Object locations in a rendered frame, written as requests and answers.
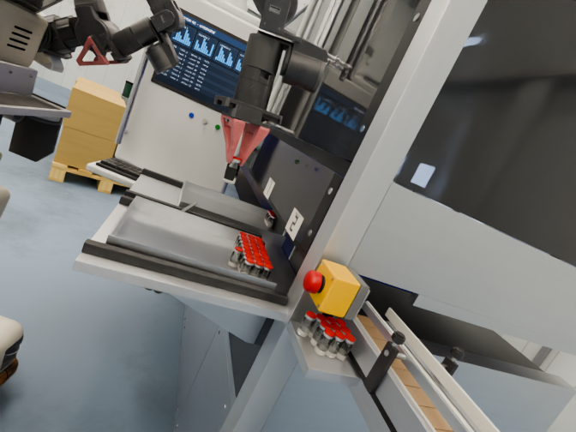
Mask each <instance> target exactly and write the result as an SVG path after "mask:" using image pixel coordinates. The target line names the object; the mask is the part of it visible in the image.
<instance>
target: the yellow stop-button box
mask: <svg viewBox="0 0 576 432"><path fill-rule="evenodd" d="M317 272H320V273H321V276H322V283H321V288H320V290H318V292H316V294H313V293H309V294H310V296H311V297H312V299H313V301H314V303H315V306H316V308H317V309H318V310H319V311H320V312H322V313H325V314H329V315H335V316H338V317H341V318H342V317H344V318H345V319H346V320H350V321H352V319H353V318H354V316H355V314H356V312H357V311H358V309H359V307H360V305H361V303H362V301H363V300H364V298H365V296H366V294H367V293H368V291H369V286H368V285H367V284H366V283H365V282H364V281H363V279H362V278H361V277H360V276H359V275H358V274H357V272H356V271H355V270H354V269H353V268H350V267H345V266H343V265H340V264H338V263H335V262H332V261H328V260H322V262H321V264H320V266H319V268H318V270H317Z"/></svg>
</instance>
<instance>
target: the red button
mask: <svg viewBox="0 0 576 432"><path fill-rule="evenodd" d="M321 283H322V276H321V273H320V272H317V271H315V270H310V271H308V272H307V273H306V274H305V276H304V279H303V288H304V290H306V292H309V293H313V294H316V292H318V290H320V288H321Z"/></svg>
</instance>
